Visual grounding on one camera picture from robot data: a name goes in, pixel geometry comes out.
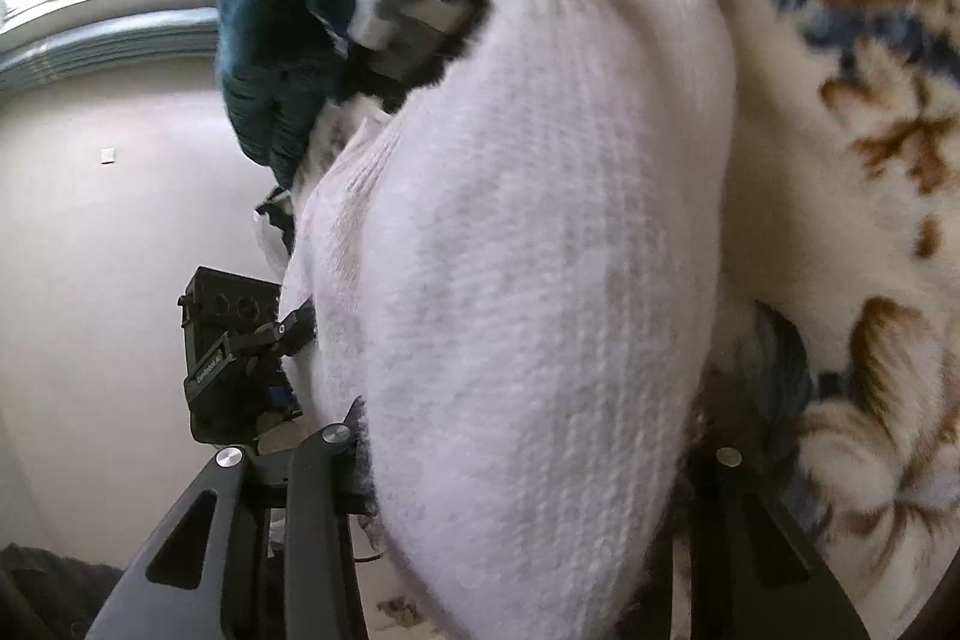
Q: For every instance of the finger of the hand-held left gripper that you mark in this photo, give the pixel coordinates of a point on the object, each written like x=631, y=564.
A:
x=277, y=397
x=289, y=326

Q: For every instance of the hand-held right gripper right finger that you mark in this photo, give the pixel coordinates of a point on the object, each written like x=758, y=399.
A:
x=724, y=535

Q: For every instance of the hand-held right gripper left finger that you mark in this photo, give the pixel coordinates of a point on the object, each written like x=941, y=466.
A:
x=319, y=497

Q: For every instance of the white knit sweater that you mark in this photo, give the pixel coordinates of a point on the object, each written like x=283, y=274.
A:
x=510, y=310

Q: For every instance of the dark cloth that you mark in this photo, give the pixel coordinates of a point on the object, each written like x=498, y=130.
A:
x=52, y=591

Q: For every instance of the teal folded quilt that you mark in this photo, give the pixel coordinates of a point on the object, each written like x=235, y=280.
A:
x=277, y=10

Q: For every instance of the white wall socket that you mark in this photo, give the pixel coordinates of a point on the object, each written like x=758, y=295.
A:
x=109, y=154

